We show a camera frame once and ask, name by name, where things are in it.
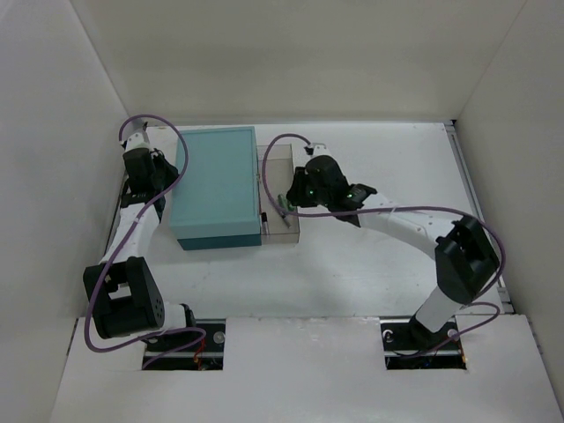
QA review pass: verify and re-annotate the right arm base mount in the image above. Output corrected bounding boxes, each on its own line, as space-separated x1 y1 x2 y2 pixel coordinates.
380 318 466 370

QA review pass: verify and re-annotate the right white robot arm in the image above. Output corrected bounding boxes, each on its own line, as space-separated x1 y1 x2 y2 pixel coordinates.
286 147 501 349

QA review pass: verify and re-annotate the teal makeup organizer box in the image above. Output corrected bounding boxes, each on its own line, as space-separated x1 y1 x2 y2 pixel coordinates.
168 126 262 251

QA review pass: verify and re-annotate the black silver makeup pencil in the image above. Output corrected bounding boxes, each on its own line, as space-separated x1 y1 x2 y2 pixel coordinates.
261 211 270 235

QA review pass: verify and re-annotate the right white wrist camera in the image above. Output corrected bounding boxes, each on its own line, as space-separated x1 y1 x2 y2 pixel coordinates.
304 143 331 158

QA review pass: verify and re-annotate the green tube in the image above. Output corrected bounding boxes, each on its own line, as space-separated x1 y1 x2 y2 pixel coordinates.
283 199 295 212

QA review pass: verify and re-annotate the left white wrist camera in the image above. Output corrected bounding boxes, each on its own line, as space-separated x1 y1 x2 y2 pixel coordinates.
120 130 151 152

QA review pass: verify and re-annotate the grey makeup pencil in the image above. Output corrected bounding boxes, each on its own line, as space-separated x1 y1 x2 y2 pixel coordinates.
277 194 292 228

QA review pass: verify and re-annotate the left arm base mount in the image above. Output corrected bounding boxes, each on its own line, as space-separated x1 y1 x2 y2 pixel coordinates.
142 319 226 371

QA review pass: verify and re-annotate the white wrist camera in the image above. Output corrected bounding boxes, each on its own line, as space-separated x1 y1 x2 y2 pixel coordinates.
120 130 151 152
304 143 331 158

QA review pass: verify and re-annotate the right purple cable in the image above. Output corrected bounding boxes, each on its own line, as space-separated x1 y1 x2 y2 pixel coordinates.
262 133 506 358

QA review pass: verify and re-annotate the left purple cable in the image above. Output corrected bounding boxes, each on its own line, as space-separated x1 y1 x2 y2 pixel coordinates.
83 114 207 365

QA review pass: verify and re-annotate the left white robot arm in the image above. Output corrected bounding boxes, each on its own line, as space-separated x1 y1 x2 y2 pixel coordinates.
83 144 198 352

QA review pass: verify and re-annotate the purple cable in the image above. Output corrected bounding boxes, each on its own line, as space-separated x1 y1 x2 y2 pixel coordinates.
83 114 207 365
262 133 506 358

